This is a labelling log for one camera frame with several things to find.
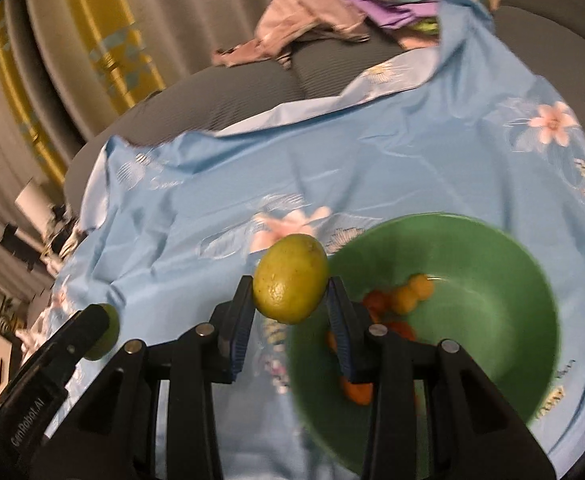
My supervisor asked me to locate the grey ribbed sofa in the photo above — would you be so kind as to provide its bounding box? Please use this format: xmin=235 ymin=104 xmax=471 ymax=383
xmin=62 ymin=0 xmax=585 ymax=196

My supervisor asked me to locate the purple crumpled cloth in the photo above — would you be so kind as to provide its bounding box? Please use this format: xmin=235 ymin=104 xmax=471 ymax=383
xmin=343 ymin=0 xmax=448 ymax=51

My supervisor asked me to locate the dark patterned cloth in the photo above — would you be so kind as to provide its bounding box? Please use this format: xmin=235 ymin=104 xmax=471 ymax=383
xmin=42 ymin=205 xmax=86 ymax=271

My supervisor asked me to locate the pink crumpled cloth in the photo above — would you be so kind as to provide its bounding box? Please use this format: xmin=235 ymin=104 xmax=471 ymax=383
xmin=211 ymin=0 xmax=371 ymax=70

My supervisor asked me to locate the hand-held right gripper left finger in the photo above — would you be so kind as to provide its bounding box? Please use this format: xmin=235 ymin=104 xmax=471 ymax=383
xmin=32 ymin=275 xmax=256 ymax=480

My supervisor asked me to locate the grey yellow patterned curtain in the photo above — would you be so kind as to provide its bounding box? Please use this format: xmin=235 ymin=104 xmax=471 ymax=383
xmin=0 ymin=0 xmax=438 ymax=311

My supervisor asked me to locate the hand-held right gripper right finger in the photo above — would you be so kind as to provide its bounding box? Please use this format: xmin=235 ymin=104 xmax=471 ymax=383
xmin=325 ymin=276 xmax=557 ymax=480

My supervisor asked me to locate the white lamp shade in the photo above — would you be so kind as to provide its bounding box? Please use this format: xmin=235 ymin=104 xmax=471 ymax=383
xmin=15 ymin=182 xmax=53 ymax=223

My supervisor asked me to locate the blue floral bed sheet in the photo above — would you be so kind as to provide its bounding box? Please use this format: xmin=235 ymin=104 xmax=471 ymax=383
xmin=22 ymin=0 xmax=585 ymax=480

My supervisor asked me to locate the green bowl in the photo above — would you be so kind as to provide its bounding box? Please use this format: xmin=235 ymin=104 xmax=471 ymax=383
xmin=286 ymin=212 xmax=559 ymax=478

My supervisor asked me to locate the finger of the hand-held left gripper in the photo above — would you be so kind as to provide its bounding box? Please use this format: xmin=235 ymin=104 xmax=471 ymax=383
xmin=35 ymin=304 xmax=111 ymax=388

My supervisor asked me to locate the yellow-brown kumquat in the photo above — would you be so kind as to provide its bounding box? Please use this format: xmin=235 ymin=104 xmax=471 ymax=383
xmin=390 ymin=286 xmax=418 ymax=316
xmin=407 ymin=274 xmax=435 ymax=302

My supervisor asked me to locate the yellow-green lime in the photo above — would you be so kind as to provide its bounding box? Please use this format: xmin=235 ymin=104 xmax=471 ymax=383
xmin=252 ymin=234 xmax=329 ymax=324

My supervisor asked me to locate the round green fruit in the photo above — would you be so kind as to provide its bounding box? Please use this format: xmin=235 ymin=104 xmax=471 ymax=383
xmin=83 ymin=304 xmax=121 ymax=361

